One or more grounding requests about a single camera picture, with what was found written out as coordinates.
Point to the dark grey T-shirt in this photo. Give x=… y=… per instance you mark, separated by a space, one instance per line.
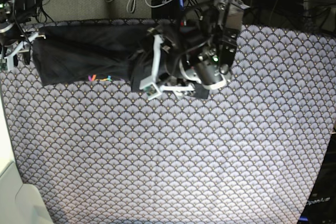
x=71 y=54

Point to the fan-patterned table cloth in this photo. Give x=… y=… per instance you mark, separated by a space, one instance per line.
x=250 y=153

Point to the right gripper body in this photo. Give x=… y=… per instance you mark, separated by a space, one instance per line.
x=11 y=36

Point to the white plastic bin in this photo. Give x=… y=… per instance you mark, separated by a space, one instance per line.
x=20 y=202

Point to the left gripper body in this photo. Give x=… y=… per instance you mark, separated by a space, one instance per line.
x=179 y=53

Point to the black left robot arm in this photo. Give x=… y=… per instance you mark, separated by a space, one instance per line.
x=220 y=21

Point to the black OpenArm box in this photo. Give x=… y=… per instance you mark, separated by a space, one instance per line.
x=320 y=207

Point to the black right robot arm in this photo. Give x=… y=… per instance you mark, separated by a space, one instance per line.
x=12 y=11

